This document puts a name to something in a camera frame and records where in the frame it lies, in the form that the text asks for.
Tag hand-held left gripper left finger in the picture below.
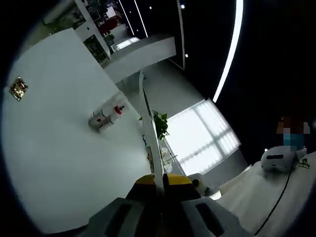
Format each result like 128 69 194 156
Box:
81 174 164 237

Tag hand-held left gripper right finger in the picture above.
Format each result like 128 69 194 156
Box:
162 173 250 237

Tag green black foil packet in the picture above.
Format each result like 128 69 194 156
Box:
138 70 165 192

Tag white skincare tube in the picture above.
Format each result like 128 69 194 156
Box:
100 91 129 112

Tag large bright window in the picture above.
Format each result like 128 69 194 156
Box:
166 98 240 176

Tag person's white shirt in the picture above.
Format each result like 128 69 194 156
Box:
217 150 316 237

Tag green potted plant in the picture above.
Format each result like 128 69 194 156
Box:
138 110 170 141

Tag small gold packet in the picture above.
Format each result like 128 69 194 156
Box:
9 77 29 102

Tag long white counter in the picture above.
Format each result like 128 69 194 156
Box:
74 0 112 62

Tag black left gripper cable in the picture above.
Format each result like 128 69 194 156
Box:
254 167 293 235

